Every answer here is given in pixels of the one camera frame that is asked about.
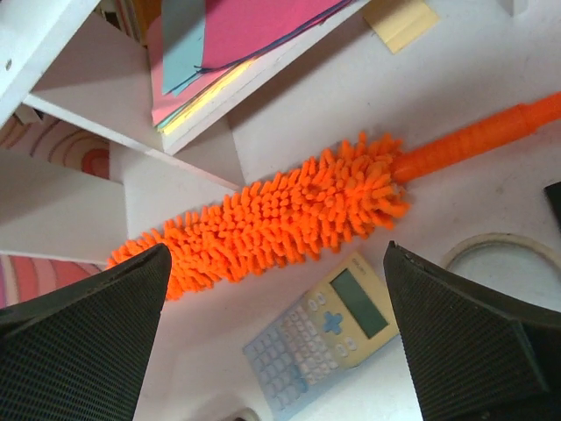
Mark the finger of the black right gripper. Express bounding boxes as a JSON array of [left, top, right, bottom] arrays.
[[543, 182, 561, 218]]

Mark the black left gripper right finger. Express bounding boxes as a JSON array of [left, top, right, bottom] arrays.
[[383, 242, 560, 420]]

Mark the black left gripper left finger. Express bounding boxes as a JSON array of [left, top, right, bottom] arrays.
[[1, 244, 172, 420]]

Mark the blue beige scientific calculator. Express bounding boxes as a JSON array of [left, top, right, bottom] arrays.
[[243, 253, 399, 420]]

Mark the orange chenille duster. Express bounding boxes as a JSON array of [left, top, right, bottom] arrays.
[[107, 93, 560, 300]]

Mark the white wooden bookshelf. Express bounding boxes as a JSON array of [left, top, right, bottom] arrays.
[[0, 0, 378, 264]]

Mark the white masking tape roll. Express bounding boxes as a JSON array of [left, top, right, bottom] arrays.
[[439, 232, 561, 312]]

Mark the black white stapler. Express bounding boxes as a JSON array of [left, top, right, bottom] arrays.
[[228, 408, 260, 421]]

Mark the yellow sticky note pad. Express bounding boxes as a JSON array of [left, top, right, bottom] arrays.
[[361, 0, 439, 54]]

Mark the coloured paper sheet stack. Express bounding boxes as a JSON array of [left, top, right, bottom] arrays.
[[147, 1, 348, 134]]

